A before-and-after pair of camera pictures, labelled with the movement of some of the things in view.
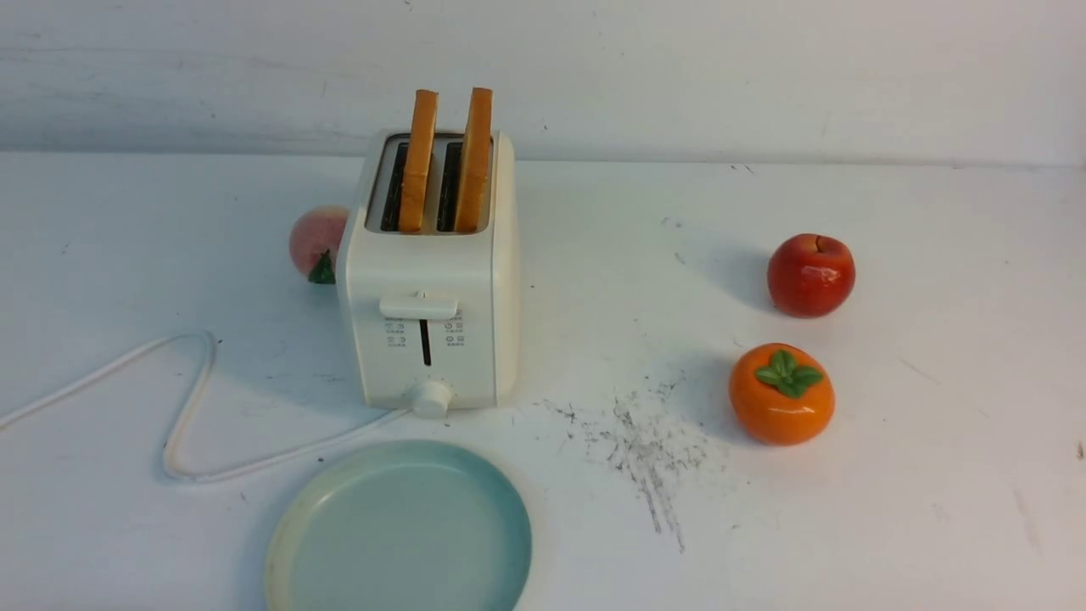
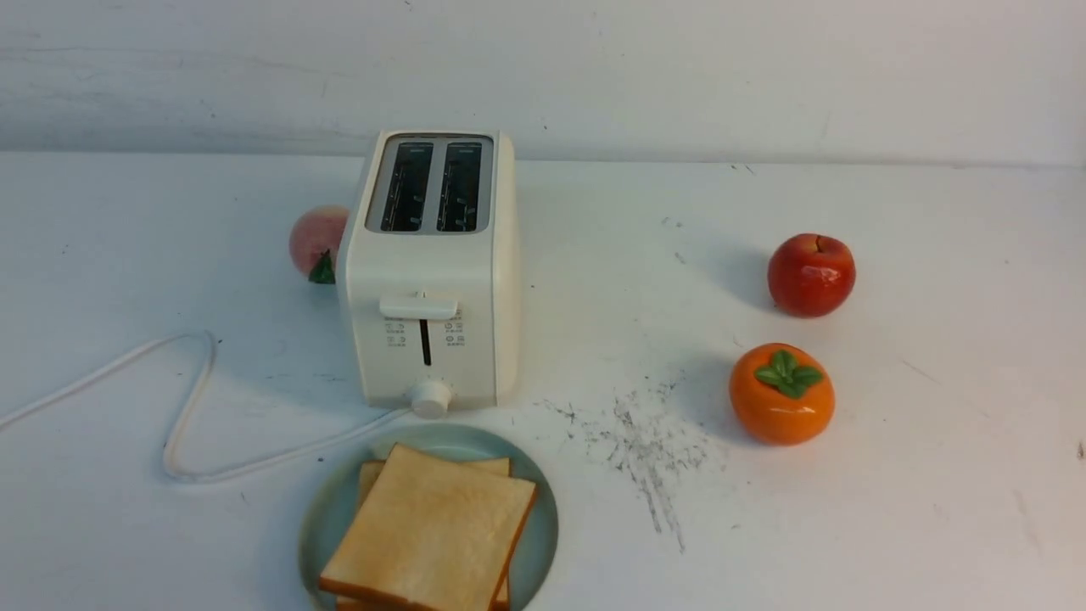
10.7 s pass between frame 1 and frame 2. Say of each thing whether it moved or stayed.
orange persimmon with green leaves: stayed
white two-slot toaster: stayed
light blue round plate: moved
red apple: stayed
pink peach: stayed
